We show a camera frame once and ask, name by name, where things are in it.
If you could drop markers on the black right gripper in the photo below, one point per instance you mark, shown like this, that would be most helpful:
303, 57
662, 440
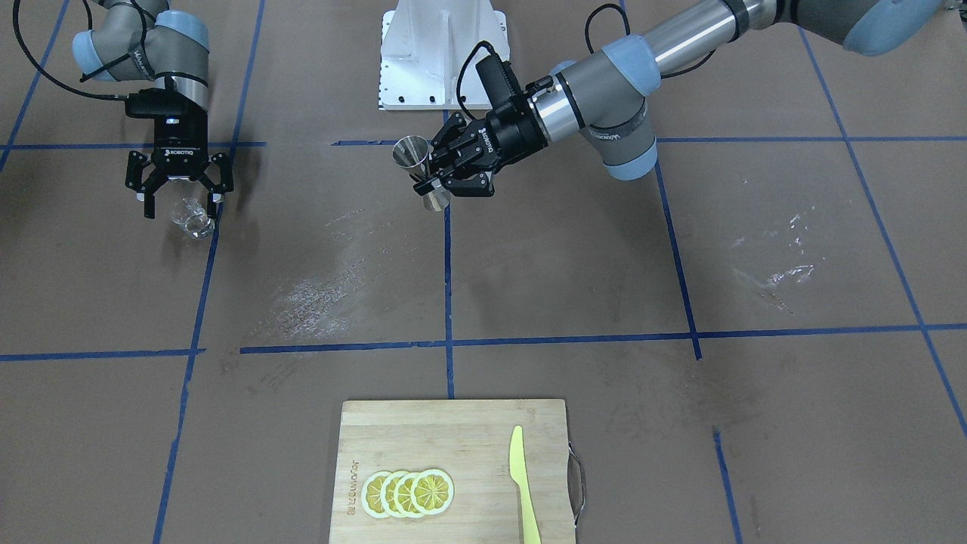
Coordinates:
179, 140

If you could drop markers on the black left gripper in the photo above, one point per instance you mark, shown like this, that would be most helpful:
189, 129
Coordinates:
508, 134

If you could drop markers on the clear glass shaker cup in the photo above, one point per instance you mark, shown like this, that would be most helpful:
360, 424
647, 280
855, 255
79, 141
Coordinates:
191, 217

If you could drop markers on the steel double jigger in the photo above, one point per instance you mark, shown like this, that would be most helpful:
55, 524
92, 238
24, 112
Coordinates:
413, 154

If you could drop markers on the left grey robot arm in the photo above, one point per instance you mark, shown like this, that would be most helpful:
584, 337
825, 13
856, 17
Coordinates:
604, 97

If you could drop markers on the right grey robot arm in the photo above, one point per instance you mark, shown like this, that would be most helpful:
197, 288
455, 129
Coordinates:
148, 40

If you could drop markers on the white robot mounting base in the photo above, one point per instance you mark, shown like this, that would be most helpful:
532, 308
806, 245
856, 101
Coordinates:
424, 45

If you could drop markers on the bamboo cutting board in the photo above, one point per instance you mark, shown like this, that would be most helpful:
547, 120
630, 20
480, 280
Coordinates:
469, 440

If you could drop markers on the back lemon slice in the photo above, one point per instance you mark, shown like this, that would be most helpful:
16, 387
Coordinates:
372, 495

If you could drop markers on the yellow plastic knife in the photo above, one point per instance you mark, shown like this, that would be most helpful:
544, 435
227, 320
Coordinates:
518, 471

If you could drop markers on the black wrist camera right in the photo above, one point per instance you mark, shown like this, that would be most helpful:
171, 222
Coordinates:
156, 103

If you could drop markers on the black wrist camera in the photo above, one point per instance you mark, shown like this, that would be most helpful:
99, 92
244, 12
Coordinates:
156, 103
500, 84

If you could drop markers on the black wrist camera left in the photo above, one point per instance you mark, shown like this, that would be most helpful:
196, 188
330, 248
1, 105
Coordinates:
500, 84

